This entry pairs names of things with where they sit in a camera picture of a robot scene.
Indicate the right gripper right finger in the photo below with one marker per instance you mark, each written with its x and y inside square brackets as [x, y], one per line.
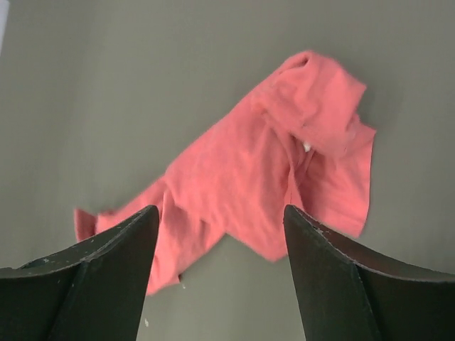
[346, 291]

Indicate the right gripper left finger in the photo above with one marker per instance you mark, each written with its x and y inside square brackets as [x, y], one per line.
[93, 290]

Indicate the red t shirt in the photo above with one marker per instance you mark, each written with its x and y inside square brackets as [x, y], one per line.
[294, 139]

